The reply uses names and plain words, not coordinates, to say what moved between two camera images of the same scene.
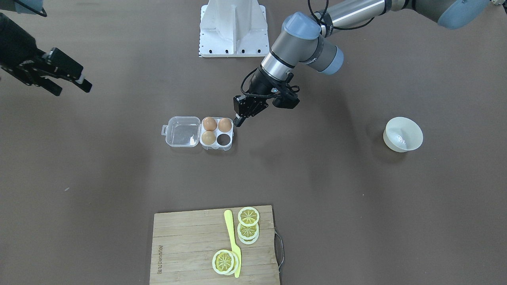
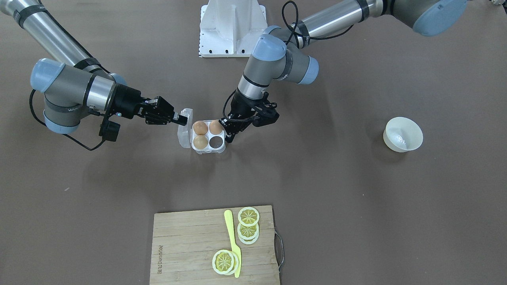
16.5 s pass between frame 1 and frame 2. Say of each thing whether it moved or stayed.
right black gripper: moved
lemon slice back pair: stayed
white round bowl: stayed
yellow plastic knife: stayed
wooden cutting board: stayed
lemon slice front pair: stayed
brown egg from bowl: moved
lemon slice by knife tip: stayed
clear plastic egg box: moved
